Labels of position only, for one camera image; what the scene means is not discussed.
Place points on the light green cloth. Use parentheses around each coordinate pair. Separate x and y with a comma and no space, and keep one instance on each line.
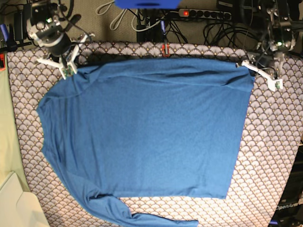
(10,155)

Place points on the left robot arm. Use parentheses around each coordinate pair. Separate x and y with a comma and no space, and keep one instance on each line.
(271,22)

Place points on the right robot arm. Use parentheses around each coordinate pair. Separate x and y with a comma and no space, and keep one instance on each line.
(46,11)

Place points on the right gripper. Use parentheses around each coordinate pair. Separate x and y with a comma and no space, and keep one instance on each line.
(53,37)

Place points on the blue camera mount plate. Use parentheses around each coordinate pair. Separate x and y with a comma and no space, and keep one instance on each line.
(147,4)

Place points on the fan-patterned tablecloth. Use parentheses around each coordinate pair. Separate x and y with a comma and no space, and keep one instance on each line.
(272,132)

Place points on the black power strip red switch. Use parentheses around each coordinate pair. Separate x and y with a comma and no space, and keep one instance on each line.
(204,14)

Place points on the black OpenArm case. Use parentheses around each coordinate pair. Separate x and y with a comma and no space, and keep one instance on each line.
(289,212)

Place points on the blue long-sleeve T-shirt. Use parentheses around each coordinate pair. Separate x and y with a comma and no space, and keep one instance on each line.
(145,128)

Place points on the blue handled clamp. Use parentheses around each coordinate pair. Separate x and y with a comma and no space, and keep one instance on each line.
(8,35)

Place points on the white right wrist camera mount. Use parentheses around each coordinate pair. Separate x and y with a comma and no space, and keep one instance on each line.
(66,64)

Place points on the red table clamp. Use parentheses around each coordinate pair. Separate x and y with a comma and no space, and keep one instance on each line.
(165,50)

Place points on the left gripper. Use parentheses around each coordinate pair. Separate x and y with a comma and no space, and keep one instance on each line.
(268,61)

